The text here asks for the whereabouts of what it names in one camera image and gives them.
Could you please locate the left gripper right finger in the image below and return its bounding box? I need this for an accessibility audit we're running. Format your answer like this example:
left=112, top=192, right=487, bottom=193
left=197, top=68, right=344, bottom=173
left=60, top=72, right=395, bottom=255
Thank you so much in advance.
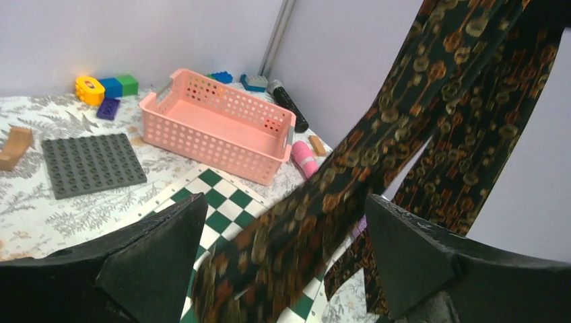
left=365, top=194, right=570, bottom=322

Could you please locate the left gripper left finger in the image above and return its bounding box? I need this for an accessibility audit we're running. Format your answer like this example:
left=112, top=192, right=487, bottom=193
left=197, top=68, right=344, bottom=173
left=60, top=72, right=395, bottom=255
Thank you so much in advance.
left=1, top=193, right=208, bottom=323

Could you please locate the black key-patterned necktie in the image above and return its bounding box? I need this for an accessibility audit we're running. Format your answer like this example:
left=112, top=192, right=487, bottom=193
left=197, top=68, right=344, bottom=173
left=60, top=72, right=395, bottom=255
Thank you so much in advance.
left=191, top=0, right=570, bottom=322

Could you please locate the green white chessboard mat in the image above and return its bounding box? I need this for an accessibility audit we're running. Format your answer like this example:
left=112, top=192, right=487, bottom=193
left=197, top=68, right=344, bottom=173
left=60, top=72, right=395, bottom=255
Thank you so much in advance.
left=104, top=164, right=376, bottom=323

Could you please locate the grey studded baseplate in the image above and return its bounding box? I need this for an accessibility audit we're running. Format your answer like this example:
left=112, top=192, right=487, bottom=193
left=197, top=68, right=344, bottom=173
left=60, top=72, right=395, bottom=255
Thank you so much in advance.
left=41, top=133, right=147, bottom=200

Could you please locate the small wooden rectangular block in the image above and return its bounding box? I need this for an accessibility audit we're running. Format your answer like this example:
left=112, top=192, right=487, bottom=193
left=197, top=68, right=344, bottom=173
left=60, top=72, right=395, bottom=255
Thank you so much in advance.
left=308, top=135, right=327, bottom=157

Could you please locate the pink toy microphone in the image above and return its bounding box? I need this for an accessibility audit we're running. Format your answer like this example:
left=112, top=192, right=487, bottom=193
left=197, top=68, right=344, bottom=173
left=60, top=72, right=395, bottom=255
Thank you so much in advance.
left=291, top=141, right=318, bottom=179

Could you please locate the pink perforated plastic basket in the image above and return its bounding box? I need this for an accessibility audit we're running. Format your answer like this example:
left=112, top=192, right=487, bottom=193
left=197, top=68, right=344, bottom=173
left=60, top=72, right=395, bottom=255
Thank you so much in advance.
left=139, top=69, right=296, bottom=185

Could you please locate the purple toy brick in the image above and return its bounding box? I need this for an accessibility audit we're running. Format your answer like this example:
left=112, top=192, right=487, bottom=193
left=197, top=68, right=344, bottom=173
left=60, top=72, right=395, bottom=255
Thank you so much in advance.
left=96, top=98, right=121, bottom=120

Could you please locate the small wooden arch block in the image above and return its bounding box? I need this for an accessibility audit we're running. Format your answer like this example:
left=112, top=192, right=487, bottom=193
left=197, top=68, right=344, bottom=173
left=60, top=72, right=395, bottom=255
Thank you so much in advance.
left=1, top=127, right=33, bottom=171

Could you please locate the green toy brick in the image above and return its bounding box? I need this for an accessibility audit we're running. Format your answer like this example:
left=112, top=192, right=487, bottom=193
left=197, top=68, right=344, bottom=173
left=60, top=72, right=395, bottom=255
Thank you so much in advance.
left=115, top=75, right=139, bottom=97

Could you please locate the yellow round toy block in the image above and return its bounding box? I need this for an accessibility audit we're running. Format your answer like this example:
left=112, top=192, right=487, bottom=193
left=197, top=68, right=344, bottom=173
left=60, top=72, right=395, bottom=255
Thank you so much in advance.
left=75, top=75, right=105, bottom=106

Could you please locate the black toy microphone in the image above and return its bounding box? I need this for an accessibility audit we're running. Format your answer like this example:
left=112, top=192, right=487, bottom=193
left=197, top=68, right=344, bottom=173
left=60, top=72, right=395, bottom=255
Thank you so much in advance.
left=267, top=79, right=309, bottom=133

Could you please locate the multicolour toy brick train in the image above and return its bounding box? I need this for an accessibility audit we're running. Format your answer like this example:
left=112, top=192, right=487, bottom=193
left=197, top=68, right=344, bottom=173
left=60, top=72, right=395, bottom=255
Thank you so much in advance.
left=206, top=71, right=234, bottom=84

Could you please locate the blue grey toy brick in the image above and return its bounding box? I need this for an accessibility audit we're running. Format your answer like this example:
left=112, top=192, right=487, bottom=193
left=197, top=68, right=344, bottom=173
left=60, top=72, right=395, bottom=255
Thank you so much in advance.
left=240, top=74, right=269, bottom=93

